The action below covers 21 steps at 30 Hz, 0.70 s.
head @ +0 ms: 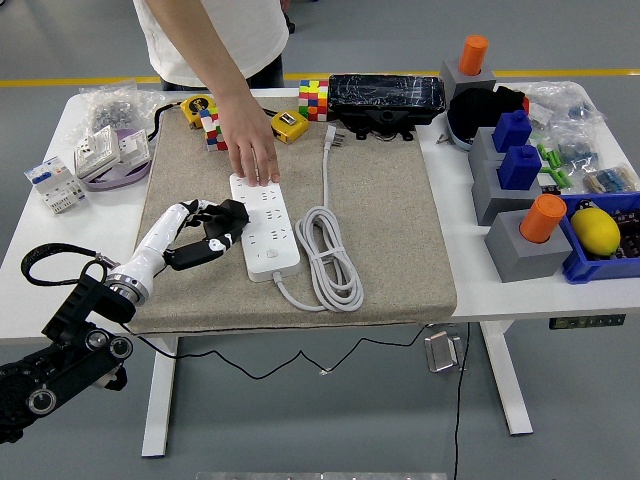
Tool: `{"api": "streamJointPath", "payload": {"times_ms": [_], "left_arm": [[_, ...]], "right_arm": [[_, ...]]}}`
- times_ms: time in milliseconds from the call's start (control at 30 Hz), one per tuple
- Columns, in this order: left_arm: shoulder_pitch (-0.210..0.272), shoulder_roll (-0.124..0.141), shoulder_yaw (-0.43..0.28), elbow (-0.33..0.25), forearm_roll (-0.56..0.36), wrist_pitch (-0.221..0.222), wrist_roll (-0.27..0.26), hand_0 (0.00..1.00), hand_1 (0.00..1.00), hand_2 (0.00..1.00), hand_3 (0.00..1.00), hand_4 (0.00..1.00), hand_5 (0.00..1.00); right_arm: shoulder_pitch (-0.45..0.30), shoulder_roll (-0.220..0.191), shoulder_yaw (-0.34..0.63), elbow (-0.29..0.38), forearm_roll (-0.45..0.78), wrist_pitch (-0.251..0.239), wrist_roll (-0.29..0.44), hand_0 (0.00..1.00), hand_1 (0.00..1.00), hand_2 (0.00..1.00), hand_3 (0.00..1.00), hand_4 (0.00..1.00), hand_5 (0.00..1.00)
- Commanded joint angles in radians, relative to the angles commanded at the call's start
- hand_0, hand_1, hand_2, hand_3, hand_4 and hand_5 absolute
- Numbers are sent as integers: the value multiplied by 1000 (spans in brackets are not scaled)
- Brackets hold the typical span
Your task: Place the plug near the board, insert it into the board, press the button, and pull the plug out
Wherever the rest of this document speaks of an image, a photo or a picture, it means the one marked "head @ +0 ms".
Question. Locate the person's right hand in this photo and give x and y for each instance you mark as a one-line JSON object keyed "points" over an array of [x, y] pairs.
{"points": [[250, 145]]}

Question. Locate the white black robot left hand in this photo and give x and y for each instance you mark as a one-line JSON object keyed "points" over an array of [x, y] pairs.
{"points": [[155, 240]]}

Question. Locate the black plug adapter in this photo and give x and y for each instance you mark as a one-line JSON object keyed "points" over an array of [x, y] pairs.
{"points": [[232, 220]]}

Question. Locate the white power strip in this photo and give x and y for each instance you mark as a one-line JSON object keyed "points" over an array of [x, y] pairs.
{"points": [[270, 260]]}

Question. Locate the person's right forearm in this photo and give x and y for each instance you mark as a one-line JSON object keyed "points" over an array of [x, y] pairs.
{"points": [[210, 55]]}

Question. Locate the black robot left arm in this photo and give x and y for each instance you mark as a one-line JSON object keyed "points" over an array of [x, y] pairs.
{"points": [[75, 360]]}

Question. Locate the dark circuit board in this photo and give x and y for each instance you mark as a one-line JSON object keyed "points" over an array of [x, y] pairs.
{"points": [[631, 235]]}

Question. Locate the colourful puzzle cube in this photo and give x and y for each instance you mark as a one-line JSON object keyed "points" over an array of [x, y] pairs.
{"points": [[212, 136]]}

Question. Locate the purple tape roll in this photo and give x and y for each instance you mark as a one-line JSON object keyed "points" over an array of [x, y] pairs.
{"points": [[120, 181]]}

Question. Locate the tall colourful cube tower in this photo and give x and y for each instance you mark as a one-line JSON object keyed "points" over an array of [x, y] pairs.
{"points": [[313, 100]]}

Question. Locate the white socket box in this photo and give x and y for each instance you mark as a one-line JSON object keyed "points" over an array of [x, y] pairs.
{"points": [[132, 147]]}

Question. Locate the person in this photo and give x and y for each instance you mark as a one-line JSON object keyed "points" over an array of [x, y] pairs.
{"points": [[250, 35]]}

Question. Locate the white circuit breaker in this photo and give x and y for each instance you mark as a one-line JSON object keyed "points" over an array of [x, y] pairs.
{"points": [[50, 180]]}

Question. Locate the black office chair base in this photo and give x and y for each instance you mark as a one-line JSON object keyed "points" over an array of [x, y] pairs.
{"points": [[290, 26]]}

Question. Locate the clear bag of metal nuts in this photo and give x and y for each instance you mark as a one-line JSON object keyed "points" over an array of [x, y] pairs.
{"points": [[112, 112]]}

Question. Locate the black cracked case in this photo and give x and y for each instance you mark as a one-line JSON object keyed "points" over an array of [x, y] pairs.
{"points": [[385, 92]]}

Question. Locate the white table leg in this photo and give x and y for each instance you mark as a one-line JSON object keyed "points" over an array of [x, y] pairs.
{"points": [[505, 380], [160, 400]]}

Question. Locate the grey-brown mat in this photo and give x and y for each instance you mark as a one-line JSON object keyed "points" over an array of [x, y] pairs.
{"points": [[390, 225]]}

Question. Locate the white blue round base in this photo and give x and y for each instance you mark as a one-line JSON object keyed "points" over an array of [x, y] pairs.
{"points": [[457, 141]]}

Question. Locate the grey block with round hole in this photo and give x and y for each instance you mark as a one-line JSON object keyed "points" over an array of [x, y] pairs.
{"points": [[525, 260], [452, 75]]}

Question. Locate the black cap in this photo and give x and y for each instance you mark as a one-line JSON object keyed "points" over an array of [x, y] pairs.
{"points": [[475, 110]]}

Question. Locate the grey block with square hole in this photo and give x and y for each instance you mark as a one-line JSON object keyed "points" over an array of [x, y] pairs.
{"points": [[500, 200], [482, 147]]}

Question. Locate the orange cylinder peg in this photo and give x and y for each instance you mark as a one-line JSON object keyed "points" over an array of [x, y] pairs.
{"points": [[542, 217], [473, 55]]}

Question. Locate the blue square peg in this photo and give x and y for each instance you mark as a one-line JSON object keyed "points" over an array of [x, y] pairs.
{"points": [[520, 169], [512, 131]]}

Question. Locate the metal block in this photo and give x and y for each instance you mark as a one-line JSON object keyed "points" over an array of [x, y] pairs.
{"points": [[442, 352]]}

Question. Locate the green plastic connector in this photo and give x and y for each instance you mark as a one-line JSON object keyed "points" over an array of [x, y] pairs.
{"points": [[550, 157], [557, 177]]}

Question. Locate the small clear bag blue parts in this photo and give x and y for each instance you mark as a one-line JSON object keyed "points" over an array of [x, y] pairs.
{"points": [[575, 150]]}

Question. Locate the large clear bag blue parts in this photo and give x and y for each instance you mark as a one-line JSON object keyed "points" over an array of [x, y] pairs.
{"points": [[580, 107]]}

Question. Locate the yellow lemon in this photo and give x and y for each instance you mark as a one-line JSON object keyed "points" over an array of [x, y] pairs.
{"points": [[595, 232]]}

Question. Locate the clear bag of resistors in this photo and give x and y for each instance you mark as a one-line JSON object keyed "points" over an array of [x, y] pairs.
{"points": [[610, 179]]}

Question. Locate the blue plastic bin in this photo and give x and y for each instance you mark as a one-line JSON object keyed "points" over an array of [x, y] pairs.
{"points": [[595, 270]]}

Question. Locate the table control panel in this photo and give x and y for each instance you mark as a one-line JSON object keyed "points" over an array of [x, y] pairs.
{"points": [[587, 322]]}

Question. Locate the white wall switch panel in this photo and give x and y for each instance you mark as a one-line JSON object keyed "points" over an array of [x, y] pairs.
{"points": [[97, 152]]}

